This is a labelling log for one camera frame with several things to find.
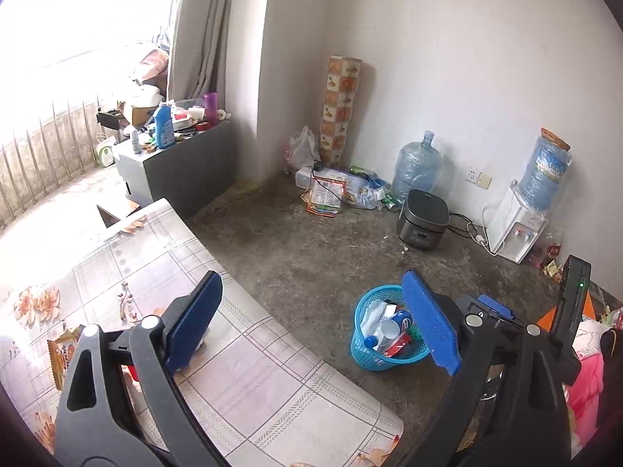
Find tile patterned roll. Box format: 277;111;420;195
319;55;363;166

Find pile of floor packets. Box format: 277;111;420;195
295;164;405;218

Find blue detergent bottle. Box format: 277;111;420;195
152;102;176;150

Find metal balcony railing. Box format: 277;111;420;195
0;92;127;229

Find white water dispenser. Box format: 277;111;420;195
487;186;550;264

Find white paper bag green print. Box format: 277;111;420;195
94;133;118;169

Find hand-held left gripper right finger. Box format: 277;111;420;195
389;270;577;467

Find orange sheet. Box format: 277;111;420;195
535;292;604;334

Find purple cup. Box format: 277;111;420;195
203;91;220;130

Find black power cable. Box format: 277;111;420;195
447;211;480;239

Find open brown cardboard box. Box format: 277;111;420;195
119;100;164;130

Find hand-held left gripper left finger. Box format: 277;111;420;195
55;270;229;467

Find white power cable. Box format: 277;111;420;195
466;203;504;256

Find white plastic bag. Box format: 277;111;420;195
285;125;322;172

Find grey cabinet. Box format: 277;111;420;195
116;119;237;219

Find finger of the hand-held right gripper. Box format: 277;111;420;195
458;293;517;324

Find white crumpled sheet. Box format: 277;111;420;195
360;299;397;332

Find grey curtain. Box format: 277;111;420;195
165;0;239;108

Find orange snack packet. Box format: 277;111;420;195
47;326;88;392

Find blue plastic basket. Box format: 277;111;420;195
350;283;431;371

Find small snack wrappers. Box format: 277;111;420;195
530;243;565;283

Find black rice cooker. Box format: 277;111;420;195
396;189;451;252

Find floral tablecloth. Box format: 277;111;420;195
0;197;405;467

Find pink cloth bundle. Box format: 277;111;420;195
134;46;171;86

